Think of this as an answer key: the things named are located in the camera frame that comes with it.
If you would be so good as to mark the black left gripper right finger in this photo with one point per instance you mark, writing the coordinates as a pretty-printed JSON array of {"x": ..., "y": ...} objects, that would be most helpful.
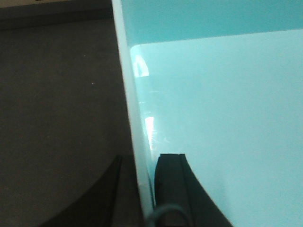
[{"x": 181, "y": 201}]

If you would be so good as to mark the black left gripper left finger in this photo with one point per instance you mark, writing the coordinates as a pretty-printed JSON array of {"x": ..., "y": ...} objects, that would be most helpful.
[{"x": 113, "y": 200}]

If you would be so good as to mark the light blue plastic bin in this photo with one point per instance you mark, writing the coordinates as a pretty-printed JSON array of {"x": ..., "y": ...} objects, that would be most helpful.
[{"x": 219, "y": 82}]

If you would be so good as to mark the black conveyor belt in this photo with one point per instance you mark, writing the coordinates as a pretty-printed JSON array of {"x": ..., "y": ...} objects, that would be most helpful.
[{"x": 63, "y": 116}]

